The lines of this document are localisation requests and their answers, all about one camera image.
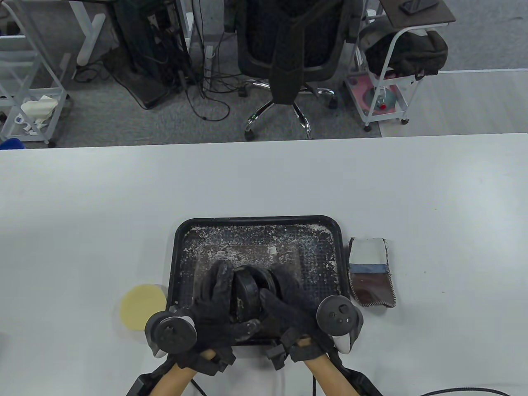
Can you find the black backpack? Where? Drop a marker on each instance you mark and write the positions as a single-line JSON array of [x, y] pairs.
[[416, 49]]

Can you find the clear bottle with red cap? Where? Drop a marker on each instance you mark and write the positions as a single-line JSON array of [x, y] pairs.
[[383, 101]]

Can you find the person's left hand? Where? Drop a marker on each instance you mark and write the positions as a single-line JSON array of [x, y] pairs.
[[214, 313]]

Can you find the blue object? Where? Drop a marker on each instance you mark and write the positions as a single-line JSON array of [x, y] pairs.
[[10, 144]]

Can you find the brown leather bag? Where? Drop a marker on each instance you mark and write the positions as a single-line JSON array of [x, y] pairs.
[[247, 255]]

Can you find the black hand controller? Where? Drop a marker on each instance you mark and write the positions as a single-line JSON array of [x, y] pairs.
[[173, 334], [338, 315]]

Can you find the person's right forearm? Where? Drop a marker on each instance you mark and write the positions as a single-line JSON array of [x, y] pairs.
[[330, 377]]

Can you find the black office chair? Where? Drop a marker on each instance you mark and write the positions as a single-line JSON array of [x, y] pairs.
[[288, 41]]

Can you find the person's right hand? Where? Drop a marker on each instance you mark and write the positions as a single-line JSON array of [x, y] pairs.
[[293, 309]]

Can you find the black computer tower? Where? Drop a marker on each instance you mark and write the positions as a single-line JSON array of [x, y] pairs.
[[140, 41]]

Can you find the black phone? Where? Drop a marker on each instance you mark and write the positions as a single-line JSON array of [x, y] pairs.
[[416, 6]]

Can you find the pink round plate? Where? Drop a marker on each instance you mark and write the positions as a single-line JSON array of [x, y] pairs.
[[357, 88]]

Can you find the white foam block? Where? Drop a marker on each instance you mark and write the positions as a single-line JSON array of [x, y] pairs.
[[39, 106]]

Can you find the black plastic tray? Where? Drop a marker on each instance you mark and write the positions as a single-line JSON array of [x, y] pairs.
[[321, 255]]

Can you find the person's left forearm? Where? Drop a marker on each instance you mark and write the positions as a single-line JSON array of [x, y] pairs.
[[173, 379]]

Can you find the white desk leg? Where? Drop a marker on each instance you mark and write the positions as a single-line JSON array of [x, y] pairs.
[[88, 37], [188, 24]]

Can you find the white blue brown cloth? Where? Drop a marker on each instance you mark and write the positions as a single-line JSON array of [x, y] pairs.
[[371, 284]]

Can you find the black round jar lid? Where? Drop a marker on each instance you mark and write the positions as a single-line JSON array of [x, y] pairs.
[[245, 297]]

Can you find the black leather care cream jar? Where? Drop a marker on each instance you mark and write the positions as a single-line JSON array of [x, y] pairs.
[[266, 280]]

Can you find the white power strip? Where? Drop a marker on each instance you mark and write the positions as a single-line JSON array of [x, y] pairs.
[[209, 55]]

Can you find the white cart with brown top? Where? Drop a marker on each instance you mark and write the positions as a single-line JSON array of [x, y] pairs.
[[416, 18]]

